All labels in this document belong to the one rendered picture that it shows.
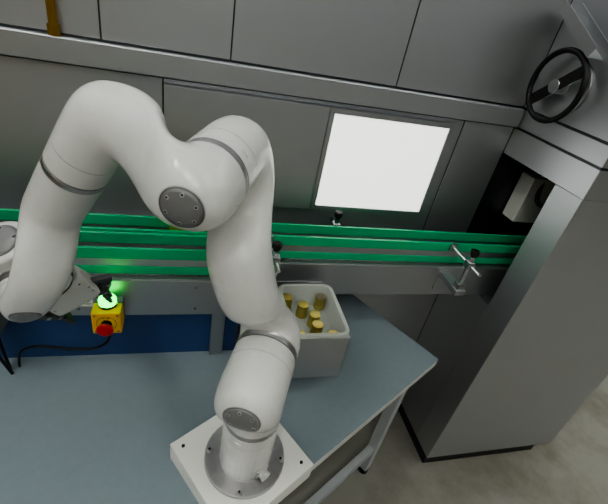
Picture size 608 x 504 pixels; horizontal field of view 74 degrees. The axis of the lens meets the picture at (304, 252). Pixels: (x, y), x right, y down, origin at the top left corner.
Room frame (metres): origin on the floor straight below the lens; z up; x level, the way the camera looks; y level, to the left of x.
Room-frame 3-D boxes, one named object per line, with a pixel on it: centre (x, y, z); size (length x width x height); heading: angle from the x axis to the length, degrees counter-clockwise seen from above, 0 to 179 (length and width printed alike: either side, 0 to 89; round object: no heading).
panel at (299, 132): (1.26, 0.03, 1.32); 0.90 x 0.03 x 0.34; 109
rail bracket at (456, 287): (1.17, -0.52, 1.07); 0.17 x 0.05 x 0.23; 19
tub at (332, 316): (0.91, -0.06, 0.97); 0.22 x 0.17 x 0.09; 19
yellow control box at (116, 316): (0.76, 0.47, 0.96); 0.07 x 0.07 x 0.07; 19
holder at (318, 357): (0.93, -0.05, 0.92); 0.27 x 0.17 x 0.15; 19
